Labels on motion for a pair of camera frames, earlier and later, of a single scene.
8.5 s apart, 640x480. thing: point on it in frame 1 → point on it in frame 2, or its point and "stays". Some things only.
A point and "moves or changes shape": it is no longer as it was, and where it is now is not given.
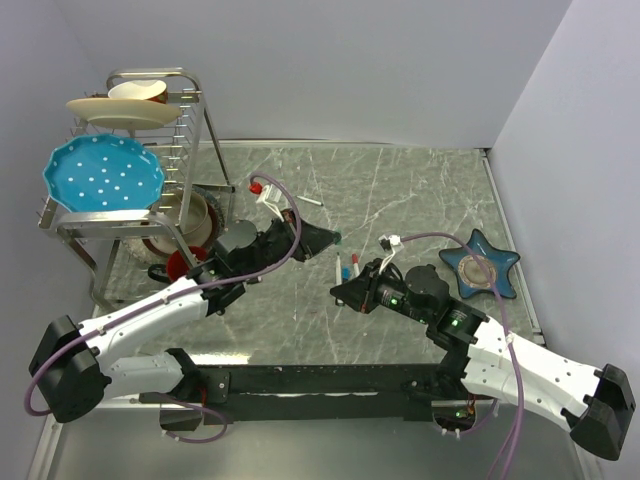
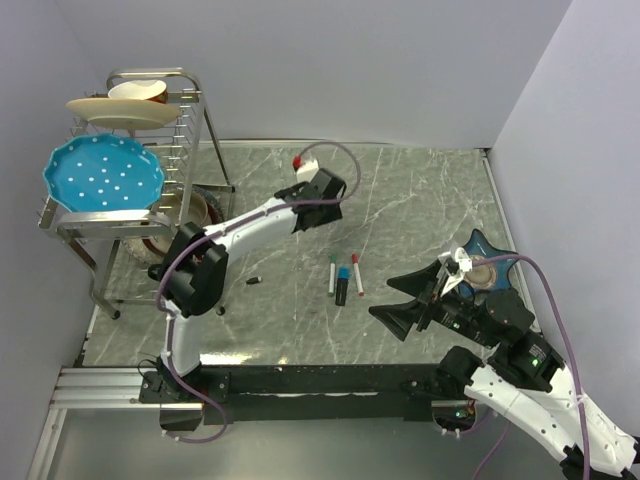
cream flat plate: [123, 113] stays
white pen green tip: [338, 270] moves or changes shape
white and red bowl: [149, 90] stays
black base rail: [301, 392] stays
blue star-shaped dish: [472, 277] stays
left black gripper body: [275, 245] → [331, 212]
